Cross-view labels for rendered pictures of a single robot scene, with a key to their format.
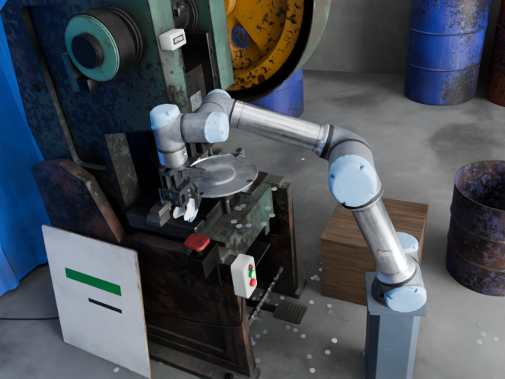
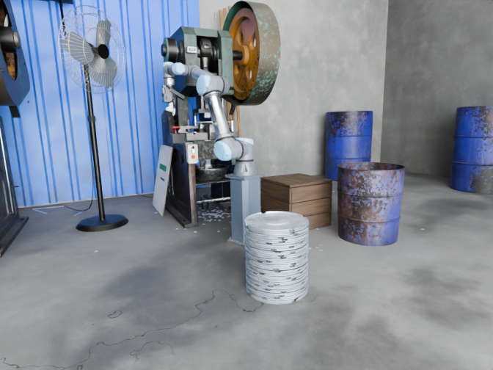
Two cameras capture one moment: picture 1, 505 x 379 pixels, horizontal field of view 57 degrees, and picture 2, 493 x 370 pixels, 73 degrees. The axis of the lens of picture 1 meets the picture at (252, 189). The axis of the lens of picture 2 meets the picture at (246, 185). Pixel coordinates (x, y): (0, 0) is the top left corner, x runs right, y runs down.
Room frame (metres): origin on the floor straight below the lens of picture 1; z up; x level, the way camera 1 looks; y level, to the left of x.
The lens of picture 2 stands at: (-0.60, -1.64, 0.78)
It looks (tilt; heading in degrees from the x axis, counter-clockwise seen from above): 11 degrees down; 35
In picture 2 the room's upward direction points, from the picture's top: 1 degrees counter-clockwise
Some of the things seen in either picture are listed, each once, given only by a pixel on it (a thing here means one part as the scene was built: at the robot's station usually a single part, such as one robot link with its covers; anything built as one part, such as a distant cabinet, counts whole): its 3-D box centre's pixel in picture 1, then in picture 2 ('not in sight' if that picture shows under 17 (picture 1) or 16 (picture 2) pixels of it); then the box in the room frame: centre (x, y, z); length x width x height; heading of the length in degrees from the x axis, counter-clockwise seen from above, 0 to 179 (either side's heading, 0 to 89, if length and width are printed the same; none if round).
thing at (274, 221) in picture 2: not in sight; (276, 220); (0.66, -0.92, 0.33); 0.29 x 0.29 x 0.01
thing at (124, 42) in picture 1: (103, 49); (172, 53); (1.32, 0.37, 1.31); 0.22 x 0.12 x 0.22; 61
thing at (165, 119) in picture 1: (168, 128); (169, 70); (1.11, 0.20, 1.15); 0.09 x 0.08 x 0.11; 78
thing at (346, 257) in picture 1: (374, 250); (295, 200); (1.64, -0.53, 0.18); 0.40 x 0.38 x 0.35; 62
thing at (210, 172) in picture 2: not in sight; (209, 172); (1.53, 0.23, 0.36); 0.34 x 0.34 x 0.10
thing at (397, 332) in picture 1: (390, 335); (246, 208); (1.11, -0.44, 0.23); 0.19 x 0.19 x 0.45; 79
